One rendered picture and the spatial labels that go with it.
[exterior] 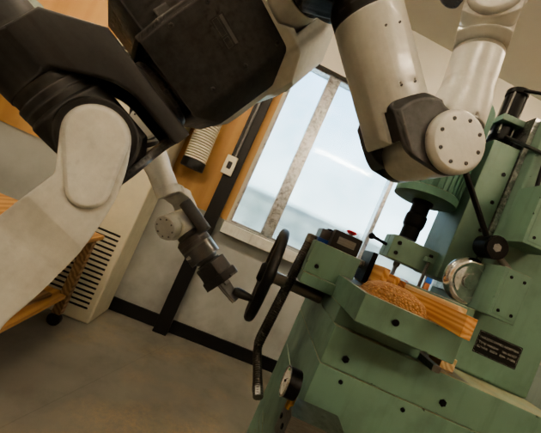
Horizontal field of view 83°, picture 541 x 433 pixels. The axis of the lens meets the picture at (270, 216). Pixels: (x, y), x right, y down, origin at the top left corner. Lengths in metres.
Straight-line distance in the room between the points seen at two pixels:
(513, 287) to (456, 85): 0.55
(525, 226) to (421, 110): 0.59
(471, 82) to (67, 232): 0.58
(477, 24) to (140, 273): 2.13
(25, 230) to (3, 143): 2.14
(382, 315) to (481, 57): 0.45
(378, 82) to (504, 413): 0.78
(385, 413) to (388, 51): 0.72
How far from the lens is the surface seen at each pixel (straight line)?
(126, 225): 1.96
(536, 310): 1.08
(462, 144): 0.43
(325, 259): 0.85
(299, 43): 0.54
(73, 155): 0.49
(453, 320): 0.68
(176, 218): 0.81
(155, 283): 2.27
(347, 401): 0.81
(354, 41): 0.45
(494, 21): 0.54
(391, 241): 0.95
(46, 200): 0.51
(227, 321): 2.29
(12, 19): 0.56
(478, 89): 0.50
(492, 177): 1.05
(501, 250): 0.94
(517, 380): 1.10
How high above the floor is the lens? 0.94
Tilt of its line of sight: 2 degrees up
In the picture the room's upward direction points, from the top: 24 degrees clockwise
